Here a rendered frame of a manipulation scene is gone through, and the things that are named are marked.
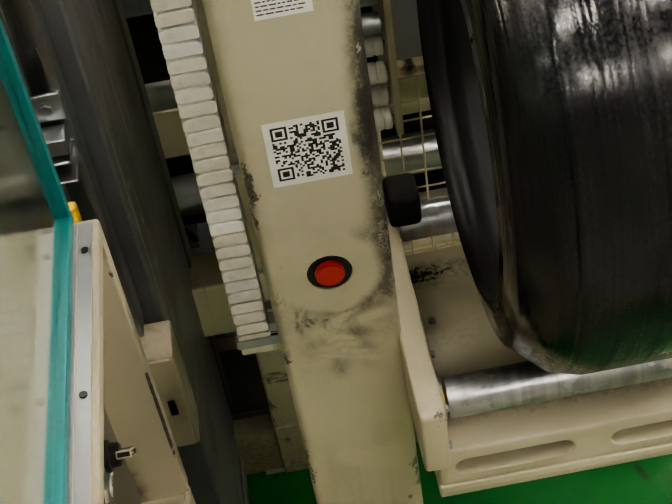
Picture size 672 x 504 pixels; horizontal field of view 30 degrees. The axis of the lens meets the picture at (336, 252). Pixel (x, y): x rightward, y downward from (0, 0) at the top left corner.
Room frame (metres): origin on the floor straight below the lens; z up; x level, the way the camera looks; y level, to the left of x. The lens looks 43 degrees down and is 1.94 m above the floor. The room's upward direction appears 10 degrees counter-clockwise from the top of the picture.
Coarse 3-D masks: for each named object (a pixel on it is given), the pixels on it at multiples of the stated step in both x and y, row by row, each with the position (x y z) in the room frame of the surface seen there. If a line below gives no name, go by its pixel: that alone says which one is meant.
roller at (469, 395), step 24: (456, 384) 0.84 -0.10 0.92; (480, 384) 0.84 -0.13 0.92; (504, 384) 0.83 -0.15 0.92; (528, 384) 0.83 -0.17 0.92; (552, 384) 0.83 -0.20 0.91; (576, 384) 0.83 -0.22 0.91; (600, 384) 0.83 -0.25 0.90; (624, 384) 0.83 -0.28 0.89; (456, 408) 0.82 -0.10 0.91; (480, 408) 0.82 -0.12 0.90; (504, 408) 0.83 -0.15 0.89
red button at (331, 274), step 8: (320, 264) 0.90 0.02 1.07; (328, 264) 0.90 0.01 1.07; (336, 264) 0.90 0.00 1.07; (320, 272) 0.89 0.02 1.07; (328, 272) 0.89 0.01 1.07; (336, 272) 0.89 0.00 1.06; (344, 272) 0.90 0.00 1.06; (320, 280) 0.89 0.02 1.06; (328, 280) 0.89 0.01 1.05; (336, 280) 0.89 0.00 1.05
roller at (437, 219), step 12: (432, 204) 1.13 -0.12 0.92; (444, 204) 1.12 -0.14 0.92; (432, 216) 1.11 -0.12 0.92; (444, 216) 1.11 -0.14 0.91; (408, 228) 1.11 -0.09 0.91; (420, 228) 1.10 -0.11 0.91; (432, 228) 1.10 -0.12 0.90; (444, 228) 1.10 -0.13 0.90; (456, 228) 1.10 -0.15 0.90; (408, 240) 1.11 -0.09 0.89
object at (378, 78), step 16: (368, 0) 1.31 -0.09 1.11; (384, 0) 1.29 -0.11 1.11; (368, 16) 1.31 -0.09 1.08; (384, 16) 1.29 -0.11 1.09; (368, 32) 1.30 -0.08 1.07; (384, 32) 1.31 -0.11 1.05; (368, 48) 1.31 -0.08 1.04; (384, 48) 1.33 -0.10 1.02; (368, 64) 1.31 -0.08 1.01; (384, 64) 1.31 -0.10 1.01; (384, 80) 1.30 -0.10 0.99; (384, 96) 1.31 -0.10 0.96; (384, 112) 1.31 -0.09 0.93; (400, 112) 1.29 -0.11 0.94; (384, 128) 1.30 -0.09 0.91; (400, 128) 1.29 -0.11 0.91
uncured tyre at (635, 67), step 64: (448, 0) 1.23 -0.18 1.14; (512, 0) 0.84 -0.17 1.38; (576, 0) 0.81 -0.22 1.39; (640, 0) 0.81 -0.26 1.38; (448, 64) 1.20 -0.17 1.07; (512, 64) 0.81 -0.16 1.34; (576, 64) 0.78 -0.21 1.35; (640, 64) 0.77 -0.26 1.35; (448, 128) 1.13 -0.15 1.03; (512, 128) 0.78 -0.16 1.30; (576, 128) 0.75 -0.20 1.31; (640, 128) 0.75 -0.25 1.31; (448, 192) 1.06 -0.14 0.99; (512, 192) 0.77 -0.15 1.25; (576, 192) 0.73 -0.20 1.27; (640, 192) 0.72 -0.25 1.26; (512, 256) 0.76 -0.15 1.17; (576, 256) 0.72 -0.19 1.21; (640, 256) 0.71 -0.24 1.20; (512, 320) 0.78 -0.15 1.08; (576, 320) 0.72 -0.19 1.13; (640, 320) 0.71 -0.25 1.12
